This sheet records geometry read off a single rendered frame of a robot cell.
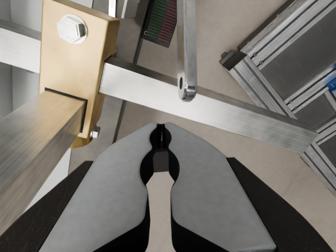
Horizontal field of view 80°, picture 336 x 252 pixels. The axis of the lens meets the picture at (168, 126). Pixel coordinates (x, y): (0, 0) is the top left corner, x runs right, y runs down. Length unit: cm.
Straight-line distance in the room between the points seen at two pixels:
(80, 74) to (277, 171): 151
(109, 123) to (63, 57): 23
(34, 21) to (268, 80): 83
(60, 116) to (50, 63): 5
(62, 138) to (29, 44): 9
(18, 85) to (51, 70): 34
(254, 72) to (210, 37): 28
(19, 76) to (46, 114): 36
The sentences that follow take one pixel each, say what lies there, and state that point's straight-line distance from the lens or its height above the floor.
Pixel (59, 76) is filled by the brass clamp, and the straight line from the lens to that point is 21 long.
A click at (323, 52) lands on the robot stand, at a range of 106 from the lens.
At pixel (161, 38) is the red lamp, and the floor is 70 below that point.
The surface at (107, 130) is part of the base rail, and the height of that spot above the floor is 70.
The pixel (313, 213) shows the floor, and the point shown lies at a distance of 210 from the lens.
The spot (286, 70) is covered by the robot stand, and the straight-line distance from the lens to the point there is 100.
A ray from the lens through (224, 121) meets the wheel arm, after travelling 22.
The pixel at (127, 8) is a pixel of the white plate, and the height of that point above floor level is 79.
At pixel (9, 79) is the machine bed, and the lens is 54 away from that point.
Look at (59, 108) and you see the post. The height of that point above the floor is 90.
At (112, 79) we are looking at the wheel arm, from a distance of 20.
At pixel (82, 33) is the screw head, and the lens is 18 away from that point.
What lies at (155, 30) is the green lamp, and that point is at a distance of 34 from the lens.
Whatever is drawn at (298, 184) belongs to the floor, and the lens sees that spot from 177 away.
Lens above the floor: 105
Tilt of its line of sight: 61 degrees down
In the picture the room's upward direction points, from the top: 178 degrees clockwise
